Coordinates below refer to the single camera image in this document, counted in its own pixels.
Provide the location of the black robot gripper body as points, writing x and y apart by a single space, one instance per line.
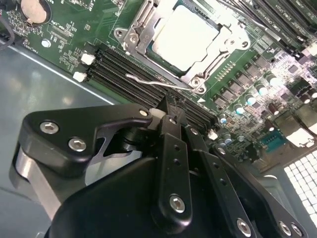
111 210

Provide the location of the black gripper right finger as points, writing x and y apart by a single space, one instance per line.
223 178

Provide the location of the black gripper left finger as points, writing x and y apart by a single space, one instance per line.
62 134

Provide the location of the metal CPU socket cover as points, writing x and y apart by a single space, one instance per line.
141 37

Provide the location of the silver CPU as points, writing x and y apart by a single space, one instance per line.
183 37

